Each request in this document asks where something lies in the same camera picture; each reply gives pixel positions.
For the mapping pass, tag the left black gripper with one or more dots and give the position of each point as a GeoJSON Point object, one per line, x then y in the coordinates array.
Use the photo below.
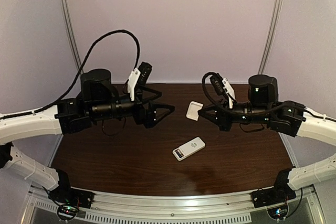
{"type": "Point", "coordinates": [143, 112]}

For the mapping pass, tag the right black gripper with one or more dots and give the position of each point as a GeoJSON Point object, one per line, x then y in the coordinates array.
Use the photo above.
{"type": "Point", "coordinates": [224, 116]}

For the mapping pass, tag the white battery cover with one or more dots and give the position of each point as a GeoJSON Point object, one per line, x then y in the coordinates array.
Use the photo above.
{"type": "Point", "coordinates": [193, 109]}

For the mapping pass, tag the white remote control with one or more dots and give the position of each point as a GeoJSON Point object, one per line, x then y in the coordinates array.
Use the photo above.
{"type": "Point", "coordinates": [189, 148]}

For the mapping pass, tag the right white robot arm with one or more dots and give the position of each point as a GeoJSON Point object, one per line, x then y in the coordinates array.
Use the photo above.
{"type": "Point", "coordinates": [263, 107]}

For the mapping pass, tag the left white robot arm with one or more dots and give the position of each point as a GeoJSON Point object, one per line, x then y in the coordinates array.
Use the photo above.
{"type": "Point", "coordinates": [98, 101]}

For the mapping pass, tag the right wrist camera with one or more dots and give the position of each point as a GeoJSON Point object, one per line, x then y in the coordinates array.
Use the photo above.
{"type": "Point", "coordinates": [223, 87]}

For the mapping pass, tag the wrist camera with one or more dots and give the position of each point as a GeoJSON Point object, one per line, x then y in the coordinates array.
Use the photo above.
{"type": "Point", "coordinates": [223, 87]}
{"type": "Point", "coordinates": [138, 76]}

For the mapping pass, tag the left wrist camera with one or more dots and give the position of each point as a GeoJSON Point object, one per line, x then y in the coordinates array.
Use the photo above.
{"type": "Point", "coordinates": [138, 76]}

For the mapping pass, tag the front aluminium rail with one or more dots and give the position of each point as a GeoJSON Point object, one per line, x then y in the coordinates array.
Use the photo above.
{"type": "Point", "coordinates": [221, 208]}

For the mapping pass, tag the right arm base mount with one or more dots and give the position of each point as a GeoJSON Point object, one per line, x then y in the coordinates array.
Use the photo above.
{"type": "Point", "coordinates": [279, 195]}

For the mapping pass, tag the right aluminium frame post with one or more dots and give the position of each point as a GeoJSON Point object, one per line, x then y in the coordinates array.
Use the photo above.
{"type": "Point", "coordinates": [276, 11]}

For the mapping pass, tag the aluminium frame post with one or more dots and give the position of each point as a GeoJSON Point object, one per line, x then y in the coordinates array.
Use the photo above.
{"type": "Point", "coordinates": [276, 11]}
{"type": "Point", "coordinates": [70, 33]}

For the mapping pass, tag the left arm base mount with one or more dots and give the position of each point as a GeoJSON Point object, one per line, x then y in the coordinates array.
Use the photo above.
{"type": "Point", "coordinates": [69, 200]}

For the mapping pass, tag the left aluminium frame post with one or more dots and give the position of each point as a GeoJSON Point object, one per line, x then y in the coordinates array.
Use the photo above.
{"type": "Point", "coordinates": [70, 33]}

